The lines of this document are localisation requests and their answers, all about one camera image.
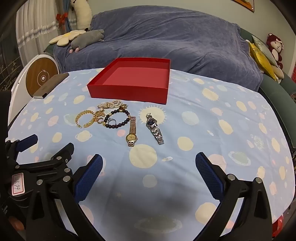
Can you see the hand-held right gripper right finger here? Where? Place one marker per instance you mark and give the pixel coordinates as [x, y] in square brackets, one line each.
[209, 176]

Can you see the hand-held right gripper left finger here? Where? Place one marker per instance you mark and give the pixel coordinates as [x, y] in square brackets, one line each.
[89, 178]

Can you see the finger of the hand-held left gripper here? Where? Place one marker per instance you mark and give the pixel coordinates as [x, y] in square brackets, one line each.
[55, 162]
[27, 141]

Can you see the gold wristwatch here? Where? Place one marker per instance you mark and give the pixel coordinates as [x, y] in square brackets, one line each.
[131, 137]

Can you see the silver wristwatch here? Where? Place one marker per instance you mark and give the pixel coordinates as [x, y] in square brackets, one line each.
[150, 121]

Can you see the red cardboard box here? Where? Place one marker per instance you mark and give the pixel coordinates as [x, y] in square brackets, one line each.
[129, 92]

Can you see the planet print tablecloth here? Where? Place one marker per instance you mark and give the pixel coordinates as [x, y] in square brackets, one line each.
[185, 162]

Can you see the dark flat box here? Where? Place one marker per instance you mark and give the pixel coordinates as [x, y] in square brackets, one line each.
[50, 84]

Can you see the white device with wooden disc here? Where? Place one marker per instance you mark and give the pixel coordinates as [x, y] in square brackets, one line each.
[41, 69]

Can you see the window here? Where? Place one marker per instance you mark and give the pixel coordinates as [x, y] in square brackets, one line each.
[9, 69]

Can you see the red object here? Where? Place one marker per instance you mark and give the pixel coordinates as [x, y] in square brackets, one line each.
[277, 226]

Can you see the flower shaped pillow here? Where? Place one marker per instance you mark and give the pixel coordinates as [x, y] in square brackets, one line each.
[64, 38]

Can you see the grey plush toy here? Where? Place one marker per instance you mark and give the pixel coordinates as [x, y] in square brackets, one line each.
[85, 39]

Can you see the white lace curtain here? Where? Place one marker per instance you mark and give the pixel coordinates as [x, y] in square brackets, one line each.
[34, 18]

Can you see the red bow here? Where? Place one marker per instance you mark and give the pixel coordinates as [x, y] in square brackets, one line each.
[62, 19]

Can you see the yellow pillow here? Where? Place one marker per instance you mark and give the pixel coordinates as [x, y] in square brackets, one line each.
[261, 58]

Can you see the white plush toy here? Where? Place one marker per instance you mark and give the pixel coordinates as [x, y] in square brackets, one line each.
[83, 16]

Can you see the grey green pillow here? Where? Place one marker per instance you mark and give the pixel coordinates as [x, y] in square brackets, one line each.
[263, 47]

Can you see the red monkey plush toy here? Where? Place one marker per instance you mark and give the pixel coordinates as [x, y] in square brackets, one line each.
[275, 45]

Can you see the blue blanket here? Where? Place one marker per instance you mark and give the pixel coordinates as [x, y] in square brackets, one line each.
[161, 34]

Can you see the framed wall picture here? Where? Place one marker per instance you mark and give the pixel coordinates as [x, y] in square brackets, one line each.
[245, 2]

